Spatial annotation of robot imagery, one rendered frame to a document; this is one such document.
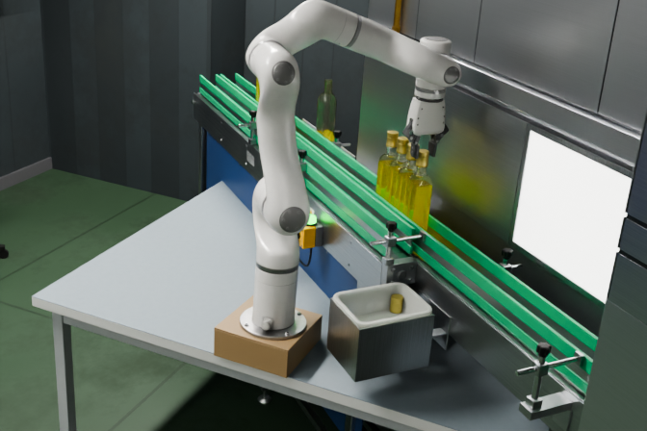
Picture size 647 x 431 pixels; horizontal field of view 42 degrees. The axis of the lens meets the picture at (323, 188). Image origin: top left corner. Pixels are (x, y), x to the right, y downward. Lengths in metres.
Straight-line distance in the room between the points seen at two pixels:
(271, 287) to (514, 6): 0.98
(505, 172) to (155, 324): 1.12
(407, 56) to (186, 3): 2.97
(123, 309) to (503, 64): 1.34
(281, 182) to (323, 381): 0.57
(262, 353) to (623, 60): 1.20
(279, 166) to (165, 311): 0.71
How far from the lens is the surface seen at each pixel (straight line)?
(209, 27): 4.95
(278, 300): 2.32
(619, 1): 1.98
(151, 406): 3.52
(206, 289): 2.77
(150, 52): 5.21
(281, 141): 2.14
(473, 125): 2.37
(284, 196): 2.16
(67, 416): 3.01
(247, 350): 2.36
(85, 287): 2.81
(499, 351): 2.10
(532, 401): 1.86
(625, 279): 1.48
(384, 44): 2.18
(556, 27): 2.13
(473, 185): 2.39
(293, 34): 2.12
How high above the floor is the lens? 2.08
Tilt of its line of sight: 22 degrees down
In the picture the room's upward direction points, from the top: 4 degrees clockwise
